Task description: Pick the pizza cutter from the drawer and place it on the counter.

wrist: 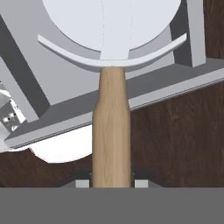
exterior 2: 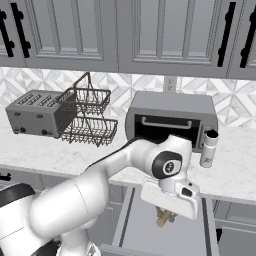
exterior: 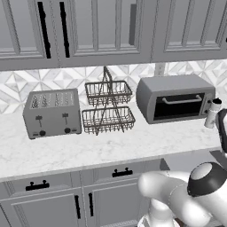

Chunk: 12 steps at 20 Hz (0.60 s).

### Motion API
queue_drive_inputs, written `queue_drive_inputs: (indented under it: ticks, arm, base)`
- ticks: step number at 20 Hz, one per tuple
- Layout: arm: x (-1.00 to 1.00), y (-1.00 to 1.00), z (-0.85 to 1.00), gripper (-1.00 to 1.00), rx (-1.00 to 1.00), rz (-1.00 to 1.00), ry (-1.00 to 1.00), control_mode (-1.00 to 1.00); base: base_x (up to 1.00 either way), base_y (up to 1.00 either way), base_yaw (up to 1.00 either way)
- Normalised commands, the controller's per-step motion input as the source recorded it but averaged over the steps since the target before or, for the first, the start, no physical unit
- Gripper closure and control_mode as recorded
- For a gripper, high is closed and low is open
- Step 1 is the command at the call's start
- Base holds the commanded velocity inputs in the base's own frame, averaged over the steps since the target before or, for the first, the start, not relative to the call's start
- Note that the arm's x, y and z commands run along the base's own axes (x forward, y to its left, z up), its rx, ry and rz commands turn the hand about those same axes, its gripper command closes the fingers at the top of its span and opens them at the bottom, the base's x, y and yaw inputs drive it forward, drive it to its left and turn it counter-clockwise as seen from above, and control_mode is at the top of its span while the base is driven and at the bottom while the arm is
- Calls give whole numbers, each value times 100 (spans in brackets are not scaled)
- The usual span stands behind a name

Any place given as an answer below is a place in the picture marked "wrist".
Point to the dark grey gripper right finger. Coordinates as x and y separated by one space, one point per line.
141 184

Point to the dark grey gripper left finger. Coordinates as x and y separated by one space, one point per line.
82 184

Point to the grey open drawer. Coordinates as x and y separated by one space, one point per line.
58 78

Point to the white round object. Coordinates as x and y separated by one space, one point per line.
61 147

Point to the white speckled metal object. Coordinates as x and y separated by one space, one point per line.
8 112

